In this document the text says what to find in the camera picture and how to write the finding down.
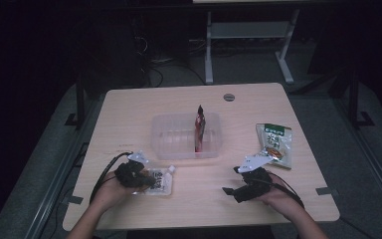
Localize green snack packet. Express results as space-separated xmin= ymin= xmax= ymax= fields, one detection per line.
xmin=255 ymin=122 xmax=293 ymax=170

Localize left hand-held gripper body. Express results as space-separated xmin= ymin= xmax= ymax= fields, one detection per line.
xmin=113 ymin=150 xmax=155 ymax=189

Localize person's left hand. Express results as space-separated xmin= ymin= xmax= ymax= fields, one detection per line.
xmin=91 ymin=170 xmax=137 ymax=213

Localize clear plastic container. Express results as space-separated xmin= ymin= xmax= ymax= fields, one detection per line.
xmin=150 ymin=112 xmax=223 ymax=161

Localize white desk frame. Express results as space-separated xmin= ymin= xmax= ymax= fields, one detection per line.
xmin=192 ymin=0 xmax=301 ymax=86

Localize red snack packet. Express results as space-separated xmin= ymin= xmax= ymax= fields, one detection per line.
xmin=193 ymin=105 xmax=207 ymax=153

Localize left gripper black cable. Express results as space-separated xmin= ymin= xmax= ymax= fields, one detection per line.
xmin=89 ymin=151 xmax=134 ymax=205

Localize black floor cables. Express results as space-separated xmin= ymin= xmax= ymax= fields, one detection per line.
xmin=130 ymin=31 xmax=207 ymax=88

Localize grey tape strip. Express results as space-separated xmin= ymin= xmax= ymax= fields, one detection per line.
xmin=315 ymin=186 xmax=340 ymax=197
xmin=61 ymin=194 xmax=85 ymax=206

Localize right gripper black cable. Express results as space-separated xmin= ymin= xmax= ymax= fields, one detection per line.
xmin=268 ymin=171 xmax=306 ymax=210

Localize person's right hand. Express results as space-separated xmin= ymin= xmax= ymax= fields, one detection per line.
xmin=258 ymin=174 xmax=305 ymax=222

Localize black metal stand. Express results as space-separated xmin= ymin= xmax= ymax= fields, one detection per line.
xmin=329 ymin=66 xmax=376 ymax=129
xmin=64 ymin=74 xmax=88 ymax=130

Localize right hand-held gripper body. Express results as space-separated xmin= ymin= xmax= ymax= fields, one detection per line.
xmin=233 ymin=153 xmax=275 ymax=204

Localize clear spouted pouch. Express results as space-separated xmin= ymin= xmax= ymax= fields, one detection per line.
xmin=132 ymin=164 xmax=177 ymax=197

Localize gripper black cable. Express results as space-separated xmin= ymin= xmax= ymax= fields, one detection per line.
xmin=89 ymin=151 xmax=134 ymax=205
xmin=268 ymin=171 xmax=306 ymax=210

